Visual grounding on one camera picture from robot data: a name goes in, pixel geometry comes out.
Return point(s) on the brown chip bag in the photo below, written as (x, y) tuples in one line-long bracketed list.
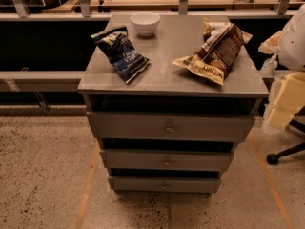
[(215, 58)]

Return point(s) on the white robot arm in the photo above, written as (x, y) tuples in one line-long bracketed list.
[(289, 43)]

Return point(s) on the blue chip bag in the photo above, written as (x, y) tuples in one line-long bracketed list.
[(121, 53)]

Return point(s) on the white bowl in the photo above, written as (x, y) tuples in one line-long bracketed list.
[(145, 23)]

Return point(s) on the grey drawer cabinet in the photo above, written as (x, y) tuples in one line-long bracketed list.
[(168, 89)]

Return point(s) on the top grey drawer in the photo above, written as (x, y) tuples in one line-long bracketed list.
[(170, 127)]

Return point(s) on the grey drawer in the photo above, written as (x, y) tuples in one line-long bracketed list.
[(164, 184), (170, 127), (157, 160)]

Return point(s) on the middle grey drawer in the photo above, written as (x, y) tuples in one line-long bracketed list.
[(157, 160)]

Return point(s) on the bottom grey drawer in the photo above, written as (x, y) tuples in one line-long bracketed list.
[(164, 184)]

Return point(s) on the small white bottle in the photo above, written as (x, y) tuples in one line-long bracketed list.
[(269, 66)]

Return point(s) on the yellow foam chair seat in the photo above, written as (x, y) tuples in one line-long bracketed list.
[(286, 99)]

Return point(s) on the metal railing frame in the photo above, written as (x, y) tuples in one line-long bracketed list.
[(85, 4)]

